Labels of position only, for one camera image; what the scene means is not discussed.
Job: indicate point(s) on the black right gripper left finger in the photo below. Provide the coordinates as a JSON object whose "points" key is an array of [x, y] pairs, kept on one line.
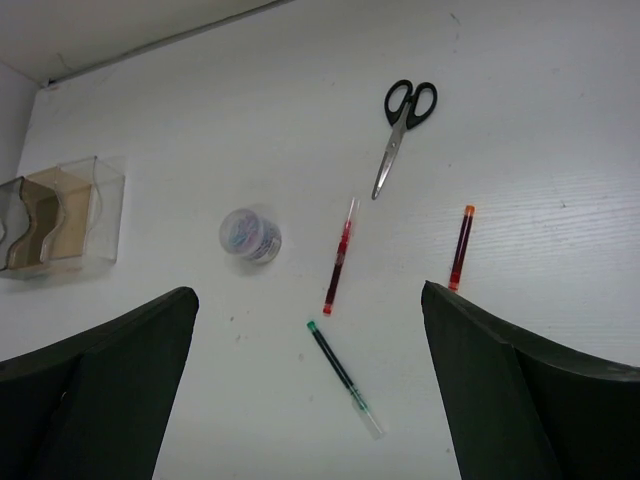
{"points": [[96, 405]]}

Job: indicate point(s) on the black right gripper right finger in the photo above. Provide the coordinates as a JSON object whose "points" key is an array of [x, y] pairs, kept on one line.
{"points": [[520, 406]]}

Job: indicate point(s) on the green pen refill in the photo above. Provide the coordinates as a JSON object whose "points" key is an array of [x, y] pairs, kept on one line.
{"points": [[359, 403]]}

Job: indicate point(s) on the clear jar of paper clips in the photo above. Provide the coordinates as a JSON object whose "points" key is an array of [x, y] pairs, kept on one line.
{"points": [[250, 236]]}

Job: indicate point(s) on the black handled scissors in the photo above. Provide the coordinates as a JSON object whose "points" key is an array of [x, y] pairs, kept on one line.
{"points": [[401, 120]]}

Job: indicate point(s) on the amber plastic bin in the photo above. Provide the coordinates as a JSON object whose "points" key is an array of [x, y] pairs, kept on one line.
{"points": [[57, 206]]}

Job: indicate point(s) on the clear plastic bin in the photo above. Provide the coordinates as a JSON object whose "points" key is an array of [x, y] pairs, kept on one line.
{"points": [[91, 194]]}

